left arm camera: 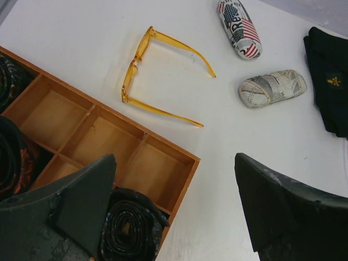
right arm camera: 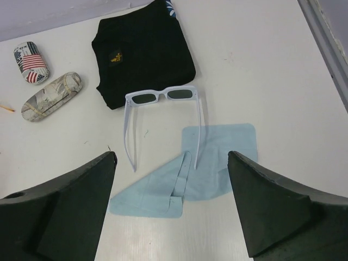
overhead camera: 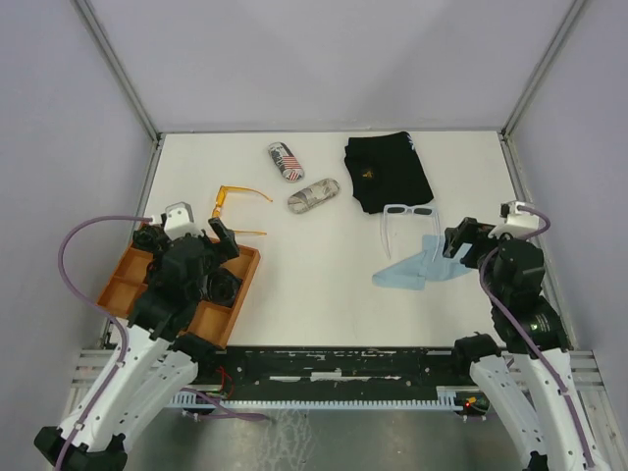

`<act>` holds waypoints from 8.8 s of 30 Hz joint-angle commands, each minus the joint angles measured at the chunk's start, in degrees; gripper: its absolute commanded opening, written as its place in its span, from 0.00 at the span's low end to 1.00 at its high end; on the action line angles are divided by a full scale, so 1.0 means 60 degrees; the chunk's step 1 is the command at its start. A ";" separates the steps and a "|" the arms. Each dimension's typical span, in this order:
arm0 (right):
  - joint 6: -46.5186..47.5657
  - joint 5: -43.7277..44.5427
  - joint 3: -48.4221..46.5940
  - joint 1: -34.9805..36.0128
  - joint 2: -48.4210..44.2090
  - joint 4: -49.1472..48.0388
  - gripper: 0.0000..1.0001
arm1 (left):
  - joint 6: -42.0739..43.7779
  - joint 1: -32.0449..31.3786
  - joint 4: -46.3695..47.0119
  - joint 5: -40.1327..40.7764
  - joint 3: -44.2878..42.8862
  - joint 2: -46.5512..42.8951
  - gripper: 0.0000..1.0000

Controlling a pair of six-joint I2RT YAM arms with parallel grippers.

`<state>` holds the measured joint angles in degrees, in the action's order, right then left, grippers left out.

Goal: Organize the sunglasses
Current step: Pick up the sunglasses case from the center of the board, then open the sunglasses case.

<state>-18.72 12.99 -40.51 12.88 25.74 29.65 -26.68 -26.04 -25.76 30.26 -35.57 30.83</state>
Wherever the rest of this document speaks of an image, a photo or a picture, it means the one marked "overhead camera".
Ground flag print glasses case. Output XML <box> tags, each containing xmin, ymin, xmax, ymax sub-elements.
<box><xmin>268</xmin><ymin>141</ymin><xmax>305</xmax><ymax>183</ymax></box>

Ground white frame sunglasses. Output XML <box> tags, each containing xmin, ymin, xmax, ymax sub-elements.
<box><xmin>380</xmin><ymin>203</ymin><xmax>443</xmax><ymax>262</ymax></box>

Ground aluminium frame rail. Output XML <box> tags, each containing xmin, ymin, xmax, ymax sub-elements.
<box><xmin>71</xmin><ymin>349</ymin><xmax>603</xmax><ymax>391</ymax></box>

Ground black folded cloth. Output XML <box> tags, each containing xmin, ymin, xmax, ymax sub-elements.
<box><xmin>344</xmin><ymin>131</ymin><xmax>434</xmax><ymax>214</ymax></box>

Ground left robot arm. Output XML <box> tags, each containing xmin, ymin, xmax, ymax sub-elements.
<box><xmin>34</xmin><ymin>208</ymin><xmax>240</xmax><ymax>470</ymax></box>

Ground map print glasses case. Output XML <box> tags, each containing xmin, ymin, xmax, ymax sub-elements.
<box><xmin>288</xmin><ymin>178</ymin><xmax>340</xmax><ymax>214</ymax></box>

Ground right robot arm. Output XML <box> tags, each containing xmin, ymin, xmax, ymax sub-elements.
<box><xmin>443</xmin><ymin>206</ymin><xmax>610</xmax><ymax>470</ymax></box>

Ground light blue cleaning cloth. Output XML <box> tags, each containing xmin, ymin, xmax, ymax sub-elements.
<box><xmin>372</xmin><ymin>235</ymin><xmax>471</xmax><ymax>290</ymax></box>

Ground right corner aluminium post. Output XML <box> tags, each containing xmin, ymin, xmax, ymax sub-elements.
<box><xmin>499</xmin><ymin>0</ymin><xmax>590</xmax><ymax>138</ymax></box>

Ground orange compartment tray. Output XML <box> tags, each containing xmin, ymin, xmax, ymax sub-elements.
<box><xmin>97</xmin><ymin>224</ymin><xmax>260</xmax><ymax>350</ymax></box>

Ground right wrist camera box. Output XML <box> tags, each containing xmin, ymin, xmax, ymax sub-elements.
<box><xmin>489</xmin><ymin>200</ymin><xmax>540</xmax><ymax>239</ymax></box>

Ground orange sunglasses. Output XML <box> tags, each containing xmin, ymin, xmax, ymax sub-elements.
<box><xmin>211</xmin><ymin>185</ymin><xmax>273</xmax><ymax>236</ymax></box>

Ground light blue cable duct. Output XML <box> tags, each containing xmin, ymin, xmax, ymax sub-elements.
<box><xmin>166</xmin><ymin>387</ymin><xmax>467</xmax><ymax>409</ymax></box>

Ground left corner aluminium post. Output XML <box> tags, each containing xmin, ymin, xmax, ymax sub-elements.
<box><xmin>72</xmin><ymin>0</ymin><xmax>164</xmax><ymax>143</ymax></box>

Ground corner aluminium post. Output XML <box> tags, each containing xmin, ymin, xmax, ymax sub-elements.
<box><xmin>499</xmin><ymin>0</ymin><xmax>590</xmax><ymax>138</ymax></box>
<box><xmin>72</xmin><ymin>0</ymin><xmax>164</xmax><ymax>143</ymax></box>

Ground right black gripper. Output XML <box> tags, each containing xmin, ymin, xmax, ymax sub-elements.
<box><xmin>441</xmin><ymin>216</ymin><xmax>510</xmax><ymax>304</ymax></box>

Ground black sunglasses in tray corner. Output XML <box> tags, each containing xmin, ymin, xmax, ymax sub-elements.
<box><xmin>131</xmin><ymin>224</ymin><xmax>170</xmax><ymax>253</ymax></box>

